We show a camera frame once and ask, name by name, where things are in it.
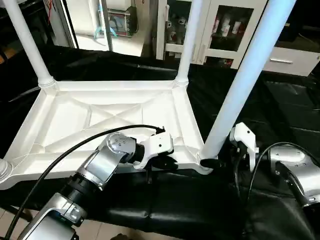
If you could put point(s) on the light blue metal frame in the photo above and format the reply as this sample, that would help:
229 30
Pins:
106 25

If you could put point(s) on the white glass-door cabinet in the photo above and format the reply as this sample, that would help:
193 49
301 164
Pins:
225 30

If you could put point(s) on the dark storage box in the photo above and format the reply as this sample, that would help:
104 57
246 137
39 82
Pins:
124 21

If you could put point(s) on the white drawer unit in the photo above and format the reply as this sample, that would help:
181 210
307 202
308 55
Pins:
292 62

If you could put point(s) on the black metal shelf rack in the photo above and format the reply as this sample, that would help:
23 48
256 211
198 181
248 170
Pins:
22 22

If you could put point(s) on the white plastic table top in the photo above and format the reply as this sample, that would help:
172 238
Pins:
100 110

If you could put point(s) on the white plastic table leg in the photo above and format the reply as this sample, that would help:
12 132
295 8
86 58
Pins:
250 75
27 45
3 170
188 40

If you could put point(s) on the black mat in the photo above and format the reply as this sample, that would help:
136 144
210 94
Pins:
280 120

